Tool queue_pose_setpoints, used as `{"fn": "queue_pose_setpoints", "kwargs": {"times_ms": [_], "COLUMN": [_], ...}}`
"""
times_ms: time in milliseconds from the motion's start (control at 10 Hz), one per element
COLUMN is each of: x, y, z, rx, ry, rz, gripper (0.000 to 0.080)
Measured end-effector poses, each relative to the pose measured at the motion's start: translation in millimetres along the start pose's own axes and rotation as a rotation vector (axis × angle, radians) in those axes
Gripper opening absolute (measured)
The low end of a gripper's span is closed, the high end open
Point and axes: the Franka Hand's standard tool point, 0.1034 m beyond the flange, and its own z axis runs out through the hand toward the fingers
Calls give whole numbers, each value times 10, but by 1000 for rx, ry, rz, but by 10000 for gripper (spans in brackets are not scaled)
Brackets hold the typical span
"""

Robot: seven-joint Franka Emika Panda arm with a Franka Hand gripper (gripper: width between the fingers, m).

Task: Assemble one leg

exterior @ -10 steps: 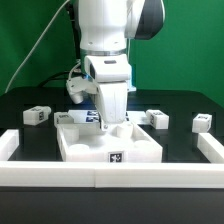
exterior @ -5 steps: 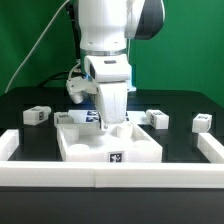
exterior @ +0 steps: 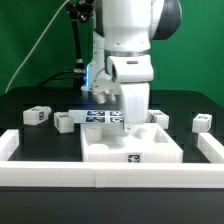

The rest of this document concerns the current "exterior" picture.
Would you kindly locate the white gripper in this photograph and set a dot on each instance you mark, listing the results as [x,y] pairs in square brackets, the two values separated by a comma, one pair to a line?
[131,77]

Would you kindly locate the white U-shaped obstacle fence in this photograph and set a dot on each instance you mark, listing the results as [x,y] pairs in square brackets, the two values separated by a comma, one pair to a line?
[103,175]

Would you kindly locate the white marker tag sheet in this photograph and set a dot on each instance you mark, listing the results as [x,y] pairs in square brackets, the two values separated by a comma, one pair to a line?
[96,116]

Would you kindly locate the white square tabletop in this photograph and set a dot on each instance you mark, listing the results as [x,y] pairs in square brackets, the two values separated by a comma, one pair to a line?
[147,143]

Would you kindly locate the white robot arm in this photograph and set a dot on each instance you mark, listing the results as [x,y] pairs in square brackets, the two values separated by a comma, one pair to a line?
[126,28]

